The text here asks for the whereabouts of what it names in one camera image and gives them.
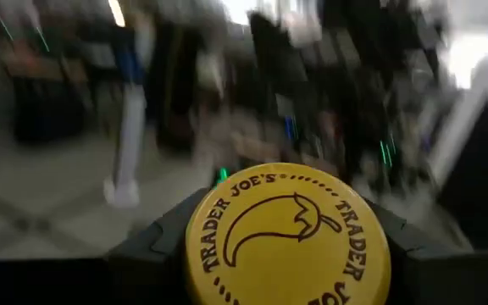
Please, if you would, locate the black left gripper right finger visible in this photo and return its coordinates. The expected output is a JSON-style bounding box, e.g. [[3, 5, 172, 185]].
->
[[364, 198, 488, 305]]

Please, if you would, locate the white tower fan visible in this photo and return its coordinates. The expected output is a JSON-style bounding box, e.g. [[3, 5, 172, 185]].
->
[[103, 25, 156, 209]]

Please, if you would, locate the yellow-lid spice jar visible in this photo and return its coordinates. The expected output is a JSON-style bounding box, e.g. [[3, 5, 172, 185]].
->
[[184, 162, 392, 305]]

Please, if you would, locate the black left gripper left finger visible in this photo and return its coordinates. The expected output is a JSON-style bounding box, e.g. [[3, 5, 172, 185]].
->
[[0, 188, 211, 305]]

